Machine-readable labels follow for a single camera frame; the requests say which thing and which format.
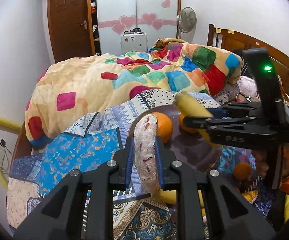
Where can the right hand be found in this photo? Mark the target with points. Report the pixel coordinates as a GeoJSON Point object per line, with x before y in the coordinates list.
{"type": "Point", "coordinates": [262, 166]}

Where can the dark brown round plate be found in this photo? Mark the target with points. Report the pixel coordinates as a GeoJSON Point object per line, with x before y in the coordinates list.
{"type": "Point", "coordinates": [189, 148]}

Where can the white bedside cabinet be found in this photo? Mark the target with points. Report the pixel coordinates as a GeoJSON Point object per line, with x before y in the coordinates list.
{"type": "Point", "coordinates": [135, 42]}

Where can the peeled pomelo segment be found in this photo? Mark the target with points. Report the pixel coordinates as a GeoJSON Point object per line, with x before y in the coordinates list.
{"type": "Point", "coordinates": [144, 152]}

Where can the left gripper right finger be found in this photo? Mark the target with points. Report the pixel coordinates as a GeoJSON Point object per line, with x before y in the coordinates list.
{"type": "Point", "coordinates": [166, 177]}

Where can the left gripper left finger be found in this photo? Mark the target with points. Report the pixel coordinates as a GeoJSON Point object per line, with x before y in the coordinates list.
{"type": "Point", "coordinates": [124, 158]}

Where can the white wardrobe with hearts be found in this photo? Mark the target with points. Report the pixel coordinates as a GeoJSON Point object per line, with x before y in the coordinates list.
{"type": "Point", "coordinates": [156, 18]}

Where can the brown wooden door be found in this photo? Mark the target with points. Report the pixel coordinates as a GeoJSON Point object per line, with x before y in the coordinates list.
{"type": "Point", "coordinates": [70, 28]}

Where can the white standing fan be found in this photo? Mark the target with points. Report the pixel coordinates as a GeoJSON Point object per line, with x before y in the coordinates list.
{"type": "Point", "coordinates": [186, 21]}

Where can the white patterned pillow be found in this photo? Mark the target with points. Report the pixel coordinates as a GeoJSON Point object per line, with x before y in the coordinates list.
{"type": "Point", "coordinates": [247, 86]}

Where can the wooden headboard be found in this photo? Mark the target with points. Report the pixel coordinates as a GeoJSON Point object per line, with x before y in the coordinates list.
{"type": "Point", "coordinates": [268, 55]}

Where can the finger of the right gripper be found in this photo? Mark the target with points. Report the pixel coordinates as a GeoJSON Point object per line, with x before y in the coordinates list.
{"type": "Point", "coordinates": [237, 110]}
{"type": "Point", "coordinates": [247, 124]}

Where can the patterned blue bed sheet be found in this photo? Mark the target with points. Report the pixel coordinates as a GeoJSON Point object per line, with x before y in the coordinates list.
{"type": "Point", "coordinates": [66, 192]}

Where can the small orange on sheet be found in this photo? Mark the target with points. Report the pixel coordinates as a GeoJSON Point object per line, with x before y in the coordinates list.
{"type": "Point", "coordinates": [242, 171]}

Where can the large orange on plate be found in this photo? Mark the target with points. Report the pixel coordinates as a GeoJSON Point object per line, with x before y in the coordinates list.
{"type": "Point", "coordinates": [164, 127]}

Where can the yellow sugarcane piece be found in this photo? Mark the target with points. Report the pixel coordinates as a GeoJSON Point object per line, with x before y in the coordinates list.
{"type": "Point", "coordinates": [187, 105]}
{"type": "Point", "coordinates": [169, 197]}

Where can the colourful patchwork quilt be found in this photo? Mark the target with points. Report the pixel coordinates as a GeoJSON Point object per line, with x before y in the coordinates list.
{"type": "Point", "coordinates": [69, 89]}

